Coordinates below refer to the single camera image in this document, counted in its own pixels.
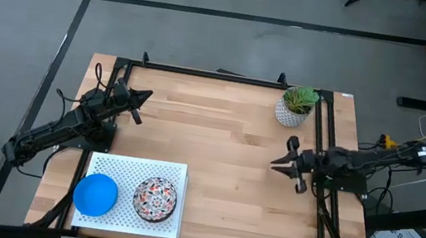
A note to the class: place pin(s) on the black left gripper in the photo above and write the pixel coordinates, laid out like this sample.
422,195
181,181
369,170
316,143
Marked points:
123,96

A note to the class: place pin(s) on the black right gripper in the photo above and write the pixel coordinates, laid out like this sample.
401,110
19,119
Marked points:
306,162

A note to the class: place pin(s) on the floral patterned black bowl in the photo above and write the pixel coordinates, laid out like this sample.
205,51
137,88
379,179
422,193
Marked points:
155,199

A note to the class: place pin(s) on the blue plastic mini bowl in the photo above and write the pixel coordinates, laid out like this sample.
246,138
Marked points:
95,195

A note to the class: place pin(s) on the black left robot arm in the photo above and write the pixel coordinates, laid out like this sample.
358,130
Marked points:
70,124

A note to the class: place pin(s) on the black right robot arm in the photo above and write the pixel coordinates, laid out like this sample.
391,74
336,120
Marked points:
357,160

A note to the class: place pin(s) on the potted plant triangle-patterned pot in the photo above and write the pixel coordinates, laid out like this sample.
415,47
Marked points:
294,105

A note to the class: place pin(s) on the white perforated mat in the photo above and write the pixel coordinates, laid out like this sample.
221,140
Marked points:
127,167

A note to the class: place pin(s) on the black floor stand bar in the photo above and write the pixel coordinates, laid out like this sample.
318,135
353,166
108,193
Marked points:
403,221

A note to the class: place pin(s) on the black aluminium rig frame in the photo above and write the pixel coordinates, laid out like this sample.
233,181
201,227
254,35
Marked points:
223,76

